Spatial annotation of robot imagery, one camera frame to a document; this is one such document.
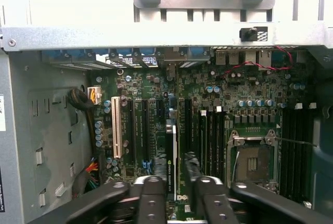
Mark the black case lock knob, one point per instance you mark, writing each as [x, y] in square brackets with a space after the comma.
[249, 34]

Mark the CPU socket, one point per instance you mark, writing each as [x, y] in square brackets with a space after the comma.
[252, 161]

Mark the blue slot clip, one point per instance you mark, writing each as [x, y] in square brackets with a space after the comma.
[146, 166]

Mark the white expansion slot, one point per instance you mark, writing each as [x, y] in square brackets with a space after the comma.
[116, 127]

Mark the black open PC case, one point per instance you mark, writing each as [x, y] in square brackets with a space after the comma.
[78, 36]

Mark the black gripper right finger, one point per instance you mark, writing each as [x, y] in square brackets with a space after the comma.
[218, 203]

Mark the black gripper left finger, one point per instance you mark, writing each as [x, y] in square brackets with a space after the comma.
[153, 203]

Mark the blue card retainer strip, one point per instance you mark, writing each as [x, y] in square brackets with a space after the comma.
[123, 52]

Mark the white power connector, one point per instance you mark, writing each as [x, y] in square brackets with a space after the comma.
[94, 95]

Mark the green motherboard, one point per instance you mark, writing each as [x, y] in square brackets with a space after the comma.
[234, 91]

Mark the socket locking lever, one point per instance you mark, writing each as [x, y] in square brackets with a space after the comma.
[299, 142]

